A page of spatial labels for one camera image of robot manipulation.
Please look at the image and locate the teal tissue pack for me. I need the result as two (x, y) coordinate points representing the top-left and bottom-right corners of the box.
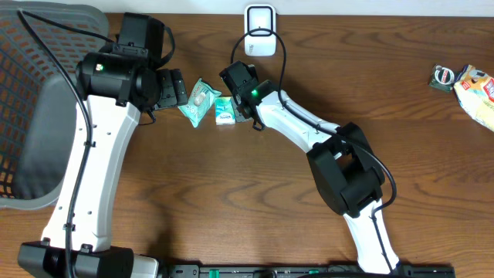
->
(215, 97), (235, 125)

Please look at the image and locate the mint Zappy wipes packet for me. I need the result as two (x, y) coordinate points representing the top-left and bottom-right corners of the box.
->
(179, 78), (222, 127)

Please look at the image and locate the Zam-Buk ointment tin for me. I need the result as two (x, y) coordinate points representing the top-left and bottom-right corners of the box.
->
(428, 64), (458, 93)

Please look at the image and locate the large yellow wipes packet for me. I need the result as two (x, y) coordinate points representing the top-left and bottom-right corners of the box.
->
(453, 65), (493, 131)

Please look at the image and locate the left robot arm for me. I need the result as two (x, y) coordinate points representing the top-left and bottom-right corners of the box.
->
(18, 12), (187, 277)

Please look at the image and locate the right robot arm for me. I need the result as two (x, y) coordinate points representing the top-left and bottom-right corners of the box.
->
(219, 61), (400, 274)

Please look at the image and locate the white barcode scanner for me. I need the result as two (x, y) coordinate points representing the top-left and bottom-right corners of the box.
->
(244, 4), (277, 56)

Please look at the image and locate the grey plastic mesh basket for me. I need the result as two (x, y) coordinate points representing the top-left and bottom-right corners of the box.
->
(1, 1), (109, 210)

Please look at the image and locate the black right camera cable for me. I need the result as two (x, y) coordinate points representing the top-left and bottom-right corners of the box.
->
(230, 27), (398, 275)

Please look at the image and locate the black camera cable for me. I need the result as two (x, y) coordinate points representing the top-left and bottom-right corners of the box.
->
(15, 9), (117, 278)
(230, 27), (398, 275)

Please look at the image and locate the black left camera cable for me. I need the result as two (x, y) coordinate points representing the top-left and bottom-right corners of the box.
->
(15, 9), (117, 278)

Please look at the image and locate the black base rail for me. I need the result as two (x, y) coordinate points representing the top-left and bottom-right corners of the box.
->
(161, 264), (456, 278)

